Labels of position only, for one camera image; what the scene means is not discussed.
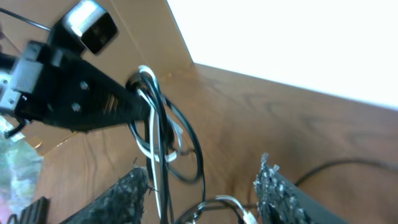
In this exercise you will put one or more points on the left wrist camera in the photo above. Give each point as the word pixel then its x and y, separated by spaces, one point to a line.
pixel 86 26

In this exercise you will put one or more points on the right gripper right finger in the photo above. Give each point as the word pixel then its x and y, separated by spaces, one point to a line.
pixel 280 201

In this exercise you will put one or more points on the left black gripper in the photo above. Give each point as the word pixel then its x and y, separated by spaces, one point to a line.
pixel 45 84

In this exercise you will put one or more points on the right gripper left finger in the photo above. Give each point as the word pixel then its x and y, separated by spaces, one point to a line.
pixel 123 202

